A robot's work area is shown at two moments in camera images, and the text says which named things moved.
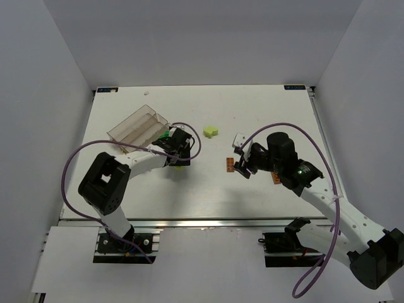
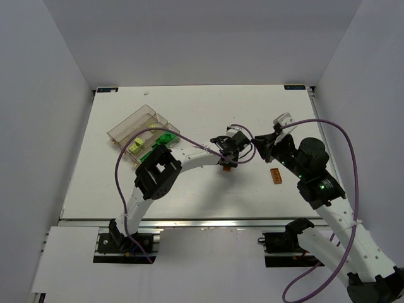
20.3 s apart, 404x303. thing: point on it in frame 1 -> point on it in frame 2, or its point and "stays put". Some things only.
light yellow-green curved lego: [209, 131] -> [138, 142]
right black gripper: [247, 161] -> [269, 148]
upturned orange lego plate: [276, 177] stays put
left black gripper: [170, 144] -> [227, 154]
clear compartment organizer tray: [141, 129] stays put
